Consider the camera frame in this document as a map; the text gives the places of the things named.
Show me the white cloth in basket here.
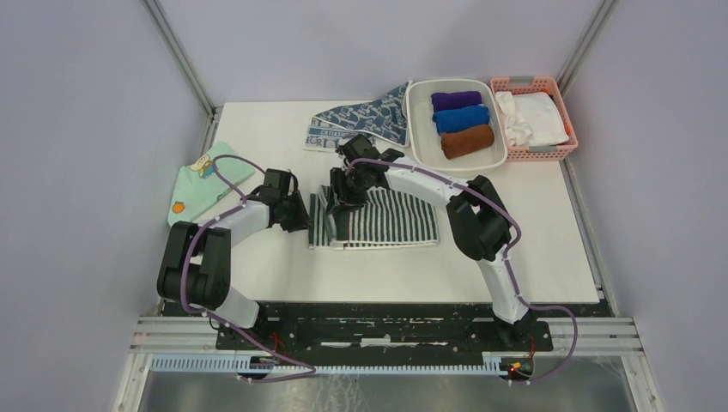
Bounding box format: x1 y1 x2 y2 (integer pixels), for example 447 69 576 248
494 91 569 147

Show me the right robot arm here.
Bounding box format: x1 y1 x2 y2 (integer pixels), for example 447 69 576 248
329 134 537 350

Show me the white plastic tub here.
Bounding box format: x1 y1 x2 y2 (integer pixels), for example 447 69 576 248
404 79 507 176

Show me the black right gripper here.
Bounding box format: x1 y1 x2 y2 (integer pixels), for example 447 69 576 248
325 167 369 216

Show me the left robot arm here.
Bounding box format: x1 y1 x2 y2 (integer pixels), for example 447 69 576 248
156 169 310 349

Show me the pink plastic basket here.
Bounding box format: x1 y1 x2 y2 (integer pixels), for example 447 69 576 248
490 76 578 161

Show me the purple rolled towel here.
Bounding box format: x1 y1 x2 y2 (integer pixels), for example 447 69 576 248
431 91 482 112

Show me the mint green cartoon towel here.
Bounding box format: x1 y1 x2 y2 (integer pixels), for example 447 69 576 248
167 142 262 227

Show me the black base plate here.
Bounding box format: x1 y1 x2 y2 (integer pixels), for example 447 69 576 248
160 300 554 368

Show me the white slotted cable duct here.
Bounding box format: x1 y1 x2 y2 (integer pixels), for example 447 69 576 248
149 354 507 377

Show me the blue patterned towel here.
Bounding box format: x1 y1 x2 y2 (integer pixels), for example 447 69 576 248
303 82 411 152

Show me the aluminium frame rail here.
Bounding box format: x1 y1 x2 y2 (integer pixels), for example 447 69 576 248
111 1 221 411

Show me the orange item in basket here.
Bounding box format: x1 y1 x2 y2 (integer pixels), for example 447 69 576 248
540 87 572 137

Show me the brown rolled towel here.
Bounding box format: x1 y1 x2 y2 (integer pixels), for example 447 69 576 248
440 124 494 160

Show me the blue rolled towel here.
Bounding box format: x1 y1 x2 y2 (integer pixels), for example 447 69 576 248
432 105 490 134

